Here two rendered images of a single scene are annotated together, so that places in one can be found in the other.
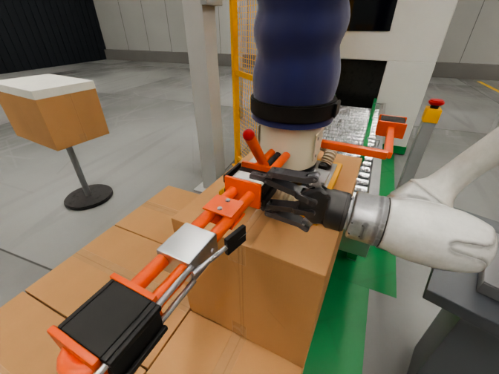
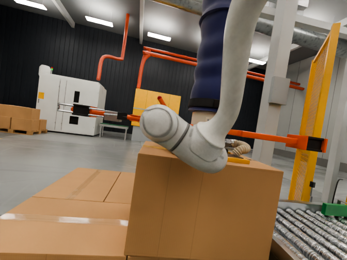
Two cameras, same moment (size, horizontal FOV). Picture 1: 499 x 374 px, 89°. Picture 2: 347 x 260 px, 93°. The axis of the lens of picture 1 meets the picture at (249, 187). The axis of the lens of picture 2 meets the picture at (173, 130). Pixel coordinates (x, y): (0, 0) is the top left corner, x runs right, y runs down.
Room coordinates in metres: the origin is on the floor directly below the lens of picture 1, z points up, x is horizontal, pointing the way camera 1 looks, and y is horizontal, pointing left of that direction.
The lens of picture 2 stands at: (0.10, -0.73, 1.07)
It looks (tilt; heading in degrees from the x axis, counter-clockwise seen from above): 2 degrees down; 57
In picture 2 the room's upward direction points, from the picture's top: 8 degrees clockwise
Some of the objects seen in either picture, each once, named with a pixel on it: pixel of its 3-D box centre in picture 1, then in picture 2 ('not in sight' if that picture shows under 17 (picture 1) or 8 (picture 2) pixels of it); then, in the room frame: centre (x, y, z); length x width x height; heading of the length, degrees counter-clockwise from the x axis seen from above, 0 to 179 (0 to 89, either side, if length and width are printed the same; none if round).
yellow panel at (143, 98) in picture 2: not in sight; (154, 117); (3.80, 6.87, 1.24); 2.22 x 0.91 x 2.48; 159
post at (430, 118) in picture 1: (402, 188); not in sight; (1.33, -0.96, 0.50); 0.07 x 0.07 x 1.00; 65
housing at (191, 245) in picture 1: (188, 251); (113, 116); (0.28, 0.09, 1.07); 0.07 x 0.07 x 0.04; 63
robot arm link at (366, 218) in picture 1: (364, 217); not in sight; (0.36, -0.21, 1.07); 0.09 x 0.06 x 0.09; 155
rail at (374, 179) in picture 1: (376, 148); not in sight; (1.95, -1.05, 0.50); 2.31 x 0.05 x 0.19; 155
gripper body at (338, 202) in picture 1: (323, 206); not in sight; (0.39, -0.14, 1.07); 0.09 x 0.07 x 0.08; 65
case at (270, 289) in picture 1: (280, 229); (195, 191); (0.69, -0.11, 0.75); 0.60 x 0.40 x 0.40; 153
